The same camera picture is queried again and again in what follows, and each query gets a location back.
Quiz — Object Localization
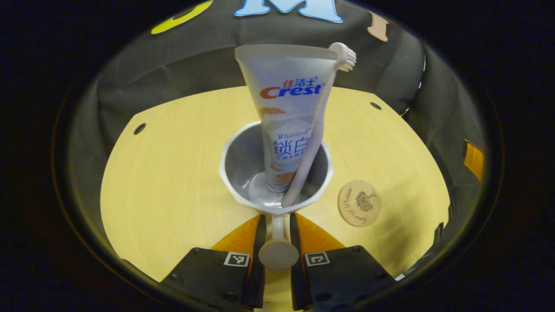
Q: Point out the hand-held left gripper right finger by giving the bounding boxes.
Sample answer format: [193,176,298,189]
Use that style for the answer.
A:
[289,212,398,312]

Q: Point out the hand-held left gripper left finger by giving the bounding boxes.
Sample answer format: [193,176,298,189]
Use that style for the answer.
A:
[161,214,268,310]

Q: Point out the round wooden coaster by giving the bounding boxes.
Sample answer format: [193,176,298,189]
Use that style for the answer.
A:
[338,180,382,228]

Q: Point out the white cup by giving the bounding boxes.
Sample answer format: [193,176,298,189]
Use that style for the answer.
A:
[219,120,334,270]

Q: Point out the white toothbrush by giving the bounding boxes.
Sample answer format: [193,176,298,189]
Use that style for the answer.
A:
[281,42,357,208]

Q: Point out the white toothpaste tube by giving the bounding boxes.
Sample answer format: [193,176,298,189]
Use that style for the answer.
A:
[235,43,339,194]

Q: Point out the light wooden desktop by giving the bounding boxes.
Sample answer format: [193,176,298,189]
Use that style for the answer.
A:
[100,86,451,312]

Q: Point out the black backdrop cloth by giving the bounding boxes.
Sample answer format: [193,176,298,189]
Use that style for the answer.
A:
[65,0,491,278]

